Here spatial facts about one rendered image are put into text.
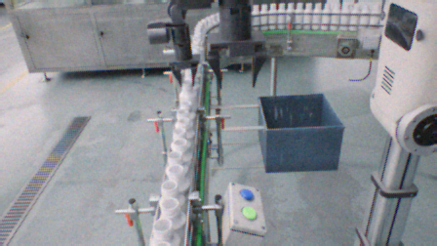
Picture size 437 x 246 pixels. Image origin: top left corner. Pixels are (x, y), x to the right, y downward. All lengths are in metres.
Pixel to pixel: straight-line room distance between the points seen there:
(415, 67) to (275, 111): 0.90
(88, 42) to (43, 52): 0.58
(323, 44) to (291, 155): 1.23
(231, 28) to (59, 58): 4.24
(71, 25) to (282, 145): 3.55
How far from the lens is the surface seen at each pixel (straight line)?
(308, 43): 2.56
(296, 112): 1.73
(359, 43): 2.41
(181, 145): 0.93
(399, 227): 1.32
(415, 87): 0.95
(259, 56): 0.63
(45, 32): 4.73
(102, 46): 4.54
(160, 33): 1.10
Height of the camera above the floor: 1.67
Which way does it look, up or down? 31 degrees down
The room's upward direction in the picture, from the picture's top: 3 degrees counter-clockwise
